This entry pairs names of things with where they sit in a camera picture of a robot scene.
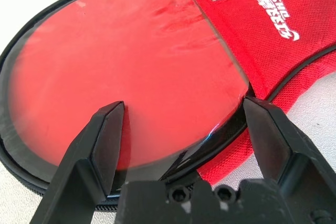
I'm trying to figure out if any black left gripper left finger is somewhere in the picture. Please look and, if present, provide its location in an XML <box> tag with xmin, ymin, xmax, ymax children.
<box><xmin>30</xmin><ymin>100</ymin><xmax>125</xmax><ymax>224</ymax></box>

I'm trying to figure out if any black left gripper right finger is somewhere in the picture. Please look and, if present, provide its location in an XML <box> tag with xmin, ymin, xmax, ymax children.
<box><xmin>243</xmin><ymin>97</ymin><xmax>336</xmax><ymax>224</ymax></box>

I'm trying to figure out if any red black paddle case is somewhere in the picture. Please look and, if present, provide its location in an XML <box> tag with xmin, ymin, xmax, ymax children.
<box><xmin>0</xmin><ymin>0</ymin><xmax>336</xmax><ymax>212</ymax></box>

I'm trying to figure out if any red ping-pong paddle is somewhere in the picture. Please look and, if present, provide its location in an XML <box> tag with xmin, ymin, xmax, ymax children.
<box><xmin>7</xmin><ymin>0</ymin><xmax>249</xmax><ymax>171</ymax></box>

